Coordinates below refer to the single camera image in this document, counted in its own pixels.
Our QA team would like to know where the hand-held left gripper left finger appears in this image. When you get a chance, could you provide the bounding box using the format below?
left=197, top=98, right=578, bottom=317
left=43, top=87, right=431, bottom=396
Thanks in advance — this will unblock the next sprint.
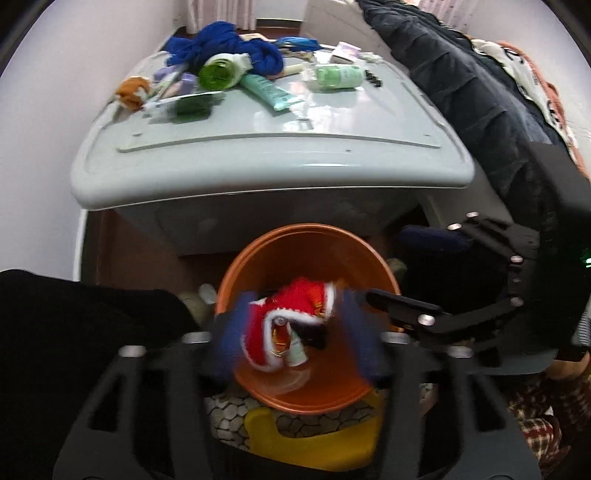
left=53, top=291, right=259, bottom=480

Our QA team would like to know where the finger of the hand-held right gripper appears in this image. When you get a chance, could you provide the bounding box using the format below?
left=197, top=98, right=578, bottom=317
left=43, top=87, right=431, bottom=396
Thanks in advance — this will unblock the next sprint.
left=366, top=290, right=526, bottom=348
left=400, top=212, right=540, bottom=263

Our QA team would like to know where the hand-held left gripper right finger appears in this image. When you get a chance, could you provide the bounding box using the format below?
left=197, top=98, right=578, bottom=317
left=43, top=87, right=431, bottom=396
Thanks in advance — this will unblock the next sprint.
left=342, top=291, right=542, bottom=480

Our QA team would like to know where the red knitted doll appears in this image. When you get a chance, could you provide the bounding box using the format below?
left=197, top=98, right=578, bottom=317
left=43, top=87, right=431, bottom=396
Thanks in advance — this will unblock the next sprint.
left=242, top=277, right=340, bottom=372

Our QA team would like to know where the orange plastic bucket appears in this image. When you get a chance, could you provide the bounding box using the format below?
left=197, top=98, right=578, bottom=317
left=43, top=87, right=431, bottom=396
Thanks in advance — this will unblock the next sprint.
left=215, top=224, right=402, bottom=415

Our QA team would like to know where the green wet wipes canister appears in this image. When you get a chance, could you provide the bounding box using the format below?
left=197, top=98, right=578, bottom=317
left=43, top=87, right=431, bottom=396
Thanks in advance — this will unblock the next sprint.
left=302, top=62, right=365, bottom=92

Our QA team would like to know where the teal squeeze tube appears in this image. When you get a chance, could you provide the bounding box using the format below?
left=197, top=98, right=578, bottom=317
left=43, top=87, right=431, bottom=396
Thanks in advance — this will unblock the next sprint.
left=240, top=74, right=296, bottom=112

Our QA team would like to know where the blue yarn bundle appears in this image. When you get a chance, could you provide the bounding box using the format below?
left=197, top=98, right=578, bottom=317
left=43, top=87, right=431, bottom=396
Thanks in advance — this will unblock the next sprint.
left=165, top=21, right=284, bottom=77

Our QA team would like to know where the pebble pattern mat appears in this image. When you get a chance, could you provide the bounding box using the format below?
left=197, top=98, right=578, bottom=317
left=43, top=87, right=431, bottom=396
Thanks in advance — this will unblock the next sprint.
left=203, top=392, right=384, bottom=454

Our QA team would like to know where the yellow plastic object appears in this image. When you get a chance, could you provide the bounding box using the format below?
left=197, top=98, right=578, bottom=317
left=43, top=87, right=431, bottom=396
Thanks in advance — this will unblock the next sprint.
left=244, top=392, right=385, bottom=472

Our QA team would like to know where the dark puffer jacket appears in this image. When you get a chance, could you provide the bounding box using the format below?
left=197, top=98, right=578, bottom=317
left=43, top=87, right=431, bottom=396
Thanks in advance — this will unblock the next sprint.
left=355, top=0, right=578, bottom=232

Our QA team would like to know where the plaid cloth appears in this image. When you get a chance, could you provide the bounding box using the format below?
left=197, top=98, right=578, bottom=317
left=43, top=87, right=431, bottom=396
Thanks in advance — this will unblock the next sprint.
left=503, top=374, right=591, bottom=476

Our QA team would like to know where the printed blanket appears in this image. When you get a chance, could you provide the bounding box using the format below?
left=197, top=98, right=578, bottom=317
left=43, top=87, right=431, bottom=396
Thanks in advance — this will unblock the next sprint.
left=466, top=37, right=591, bottom=178

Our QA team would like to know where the grey plastic storage box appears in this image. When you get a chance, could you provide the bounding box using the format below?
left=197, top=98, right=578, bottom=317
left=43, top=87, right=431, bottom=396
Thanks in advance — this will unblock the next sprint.
left=69, top=44, right=476, bottom=257

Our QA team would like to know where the small white box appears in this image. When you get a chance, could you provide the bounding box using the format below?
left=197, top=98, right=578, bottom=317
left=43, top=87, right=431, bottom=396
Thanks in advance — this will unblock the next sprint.
left=329, top=41, right=363, bottom=65

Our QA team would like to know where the blue plastic toy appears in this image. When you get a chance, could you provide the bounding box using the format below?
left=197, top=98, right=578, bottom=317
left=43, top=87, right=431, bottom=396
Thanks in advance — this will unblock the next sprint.
left=277, top=37, right=320, bottom=52

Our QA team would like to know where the white furniture board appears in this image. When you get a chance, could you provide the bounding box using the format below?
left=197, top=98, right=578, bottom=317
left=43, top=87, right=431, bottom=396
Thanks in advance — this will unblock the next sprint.
left=305, top=0, right=384, bottom=51

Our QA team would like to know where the green packet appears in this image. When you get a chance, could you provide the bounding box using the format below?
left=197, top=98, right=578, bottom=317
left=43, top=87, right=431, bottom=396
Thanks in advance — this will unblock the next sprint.
left=143, top=90, right=226, bottom=121

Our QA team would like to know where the orange white cloth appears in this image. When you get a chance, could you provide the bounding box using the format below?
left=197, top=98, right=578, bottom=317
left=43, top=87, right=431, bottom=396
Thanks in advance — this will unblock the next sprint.
left=115, top=77, right=153, bottom=112

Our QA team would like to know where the pale curtain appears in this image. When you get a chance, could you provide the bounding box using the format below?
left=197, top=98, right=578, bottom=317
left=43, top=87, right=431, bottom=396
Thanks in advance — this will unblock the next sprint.
left=187, top=0, right=305, bottom=34

